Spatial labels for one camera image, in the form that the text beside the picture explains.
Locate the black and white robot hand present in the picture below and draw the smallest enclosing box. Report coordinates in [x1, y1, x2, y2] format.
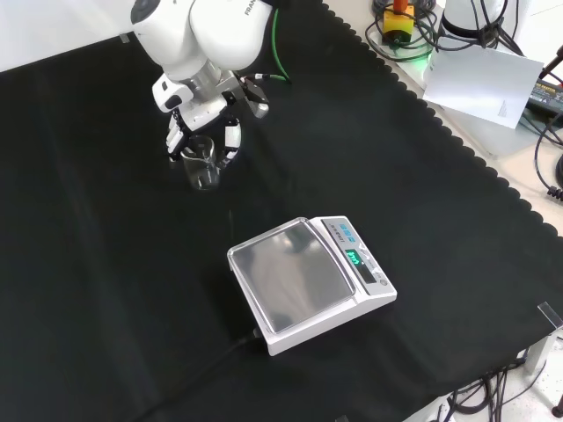
[151, 73, 244, 170]

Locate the clear glass beaker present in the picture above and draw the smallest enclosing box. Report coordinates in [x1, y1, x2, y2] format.
[179, 135, 222, 192]

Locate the black bench cloth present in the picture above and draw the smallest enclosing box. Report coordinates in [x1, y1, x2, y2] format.
[0, 0, 563, 422]

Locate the white electronic balance steel pan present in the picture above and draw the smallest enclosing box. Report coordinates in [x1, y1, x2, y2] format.
[226, 215, 398, 358]

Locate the yellow stop button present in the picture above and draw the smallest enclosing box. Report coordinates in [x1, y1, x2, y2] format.
[380, 0, 415, 46]

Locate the black device yellow label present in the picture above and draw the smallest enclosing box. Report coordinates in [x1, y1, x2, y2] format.
[525, 73, 563, 119]

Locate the green cable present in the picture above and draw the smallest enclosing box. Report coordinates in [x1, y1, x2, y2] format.
[268, 7, 294, 85]

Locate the black balance power cable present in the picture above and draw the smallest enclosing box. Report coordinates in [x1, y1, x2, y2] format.
[140, 325, 266, 422]

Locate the black coiled cable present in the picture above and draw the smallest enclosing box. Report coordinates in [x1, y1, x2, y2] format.
[532, 114, 563, 200]

